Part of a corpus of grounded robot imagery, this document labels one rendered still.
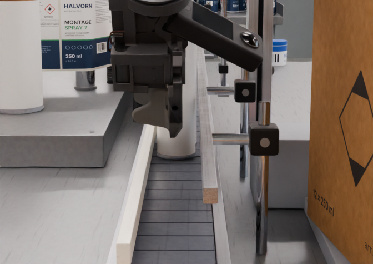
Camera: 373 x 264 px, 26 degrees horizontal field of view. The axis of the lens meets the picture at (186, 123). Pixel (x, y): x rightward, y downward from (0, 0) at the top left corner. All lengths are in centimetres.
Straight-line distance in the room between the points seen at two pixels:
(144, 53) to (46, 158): 39
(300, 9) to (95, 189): 801
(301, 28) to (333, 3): 824
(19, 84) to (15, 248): 52
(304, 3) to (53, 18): 755
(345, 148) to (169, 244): 19
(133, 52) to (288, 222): 28
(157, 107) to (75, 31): 67
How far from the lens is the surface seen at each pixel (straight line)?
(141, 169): 88
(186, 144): 105
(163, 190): 92
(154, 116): 95
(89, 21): 159
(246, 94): 112
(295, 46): 908
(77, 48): 159
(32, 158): 123
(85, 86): 160
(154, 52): 88
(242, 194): 108
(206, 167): 70
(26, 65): 137
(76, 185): 113
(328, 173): 85
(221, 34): 88
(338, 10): 81
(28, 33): 137
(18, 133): 124
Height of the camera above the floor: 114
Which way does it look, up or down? 12 degrees down
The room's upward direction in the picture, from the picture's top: straight up
